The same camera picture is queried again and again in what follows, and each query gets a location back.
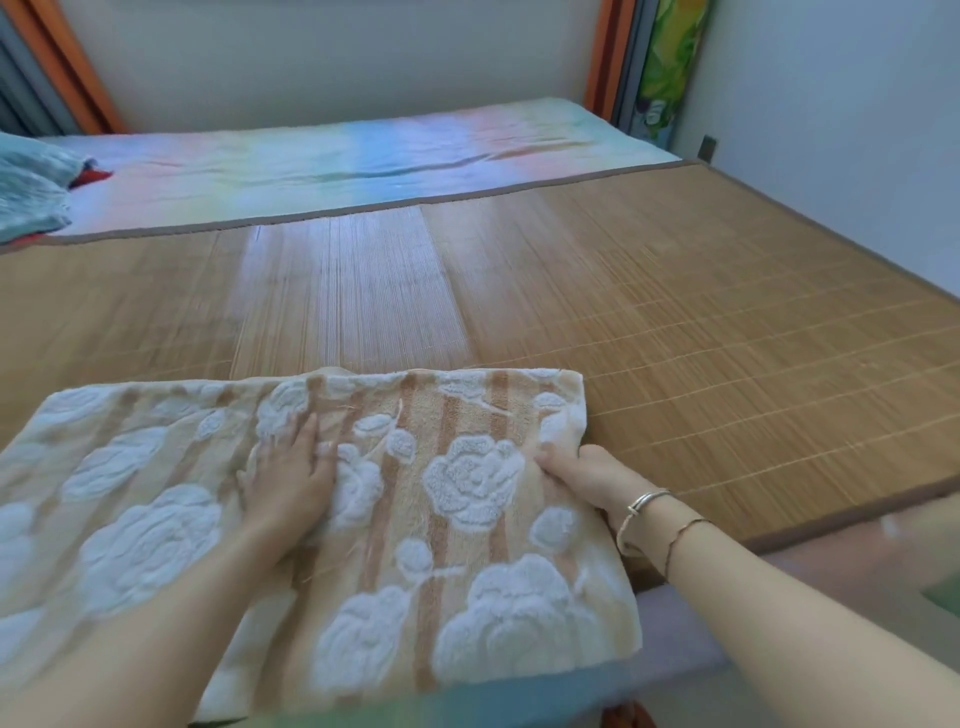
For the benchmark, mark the person's left hand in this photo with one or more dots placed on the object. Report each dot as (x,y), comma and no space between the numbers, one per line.
(289,487)

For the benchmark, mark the person's right hand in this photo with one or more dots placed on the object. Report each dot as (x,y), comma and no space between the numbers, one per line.
(592,480)

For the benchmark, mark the beige white patterned towel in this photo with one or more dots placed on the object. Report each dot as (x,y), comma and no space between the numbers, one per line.
(412,562)

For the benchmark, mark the person's left forearm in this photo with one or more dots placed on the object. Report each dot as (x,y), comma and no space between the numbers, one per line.
(135,637)

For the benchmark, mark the person's right forearm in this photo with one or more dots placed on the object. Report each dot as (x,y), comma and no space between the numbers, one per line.
(810,637)

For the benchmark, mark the brown bamboo sleeping mat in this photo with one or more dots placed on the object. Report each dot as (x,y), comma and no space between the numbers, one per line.
(675,300)

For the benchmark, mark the orange slipper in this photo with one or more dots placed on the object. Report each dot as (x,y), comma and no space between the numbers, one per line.
(626,716)

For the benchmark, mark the red cloth under pillow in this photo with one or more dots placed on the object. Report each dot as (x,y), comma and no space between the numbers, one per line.
(94,177)

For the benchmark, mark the teal quilted pillow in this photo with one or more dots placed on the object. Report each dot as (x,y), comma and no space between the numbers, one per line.
(34,187)

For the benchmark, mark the grey orange curtain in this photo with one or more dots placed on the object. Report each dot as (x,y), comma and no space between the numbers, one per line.
(52,67)
(611,60)

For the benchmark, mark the green yellow painted board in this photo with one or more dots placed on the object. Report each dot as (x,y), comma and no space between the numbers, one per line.
(671,60)

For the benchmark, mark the dark wall socket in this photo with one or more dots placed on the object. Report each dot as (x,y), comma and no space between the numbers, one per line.
(707,148)

